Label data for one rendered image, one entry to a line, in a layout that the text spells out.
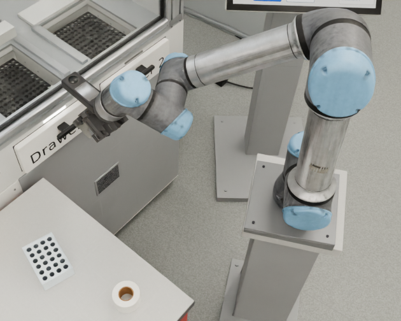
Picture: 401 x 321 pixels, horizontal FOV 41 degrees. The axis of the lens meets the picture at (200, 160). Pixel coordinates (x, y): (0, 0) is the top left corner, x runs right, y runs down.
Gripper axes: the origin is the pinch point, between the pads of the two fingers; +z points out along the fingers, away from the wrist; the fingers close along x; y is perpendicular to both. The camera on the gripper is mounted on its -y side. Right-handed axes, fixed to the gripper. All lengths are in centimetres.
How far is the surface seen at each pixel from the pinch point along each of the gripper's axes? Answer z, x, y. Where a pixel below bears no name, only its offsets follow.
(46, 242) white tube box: 10.8, -24.2, 19.6
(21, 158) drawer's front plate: 14.4, -13.9, -1.4
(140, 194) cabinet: 73, 31, 38
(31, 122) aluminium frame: 9.2, -7.1, -7.3
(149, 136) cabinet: 46, 37, 19
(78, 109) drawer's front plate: 12.0, 7.1, -2.9
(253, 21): 96, 159, 12
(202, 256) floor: 69, 33, 75
